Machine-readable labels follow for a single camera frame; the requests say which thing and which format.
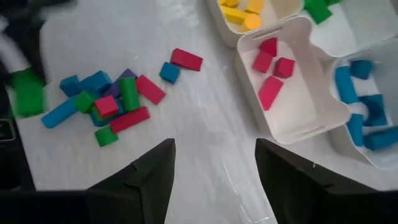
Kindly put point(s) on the green wooden cylinder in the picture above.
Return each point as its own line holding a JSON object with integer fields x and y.
{"x": 129, "y": 93}

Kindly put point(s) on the green wooden long block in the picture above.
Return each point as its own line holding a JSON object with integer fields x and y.
{"x": 28, "y": 96}
{"x": 334, "y": 2}

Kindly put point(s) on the purple wooden block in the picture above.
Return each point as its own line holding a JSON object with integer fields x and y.
{"x": 112, "y": 90}

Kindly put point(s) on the yellow wooden cube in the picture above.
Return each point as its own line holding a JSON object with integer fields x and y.
{"x": 255, "y": 6}

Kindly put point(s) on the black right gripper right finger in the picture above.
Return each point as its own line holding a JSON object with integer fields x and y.
{"x": 311, "y": 196}

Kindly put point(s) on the yellow wooden long block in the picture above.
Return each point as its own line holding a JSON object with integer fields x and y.
{"x": 233, "y": 15}
{"x": 229, "y": 3}

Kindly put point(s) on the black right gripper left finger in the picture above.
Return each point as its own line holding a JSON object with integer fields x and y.
{"x": 124, "y": 202}

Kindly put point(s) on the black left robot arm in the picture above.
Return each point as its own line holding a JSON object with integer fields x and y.
{"x": 12, "y": 161}

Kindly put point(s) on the red wooden cube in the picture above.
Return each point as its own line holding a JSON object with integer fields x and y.
{"x": 106, "y": 106}
{"x": 262, "y": 62}
{"x": 283, "y": 68}
{"x": 269, "y": 46}

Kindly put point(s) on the green wooden cube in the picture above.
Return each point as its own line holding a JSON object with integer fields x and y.
{"x": 84, "y": 102}
{"x": 105, "y": 137}

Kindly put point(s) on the yellow wooden cylinder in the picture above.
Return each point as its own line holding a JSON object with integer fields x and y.
{"x": 251, "y": 23}

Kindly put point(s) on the red wooden long block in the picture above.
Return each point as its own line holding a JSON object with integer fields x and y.
{"x": 186, "y": 59}
{"x": 150, "y": 89}
{"x": 129, "y": 119}
{"x": 270, "y": 93}

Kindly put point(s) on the blue wooden arch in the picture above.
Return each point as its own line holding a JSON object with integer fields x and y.
{"x": 377, "y": 109}

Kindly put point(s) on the white plastic bin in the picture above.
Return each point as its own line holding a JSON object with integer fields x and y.
{"x": 357, "y": 25}
{"x": 298, "y": 105}
{"x": 382, "y": 53}
{"x": 280, "y": 11}

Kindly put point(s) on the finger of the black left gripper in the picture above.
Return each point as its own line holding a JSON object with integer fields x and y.
{"x": 35, "y": 49}
{"x": 4, "y": 81}

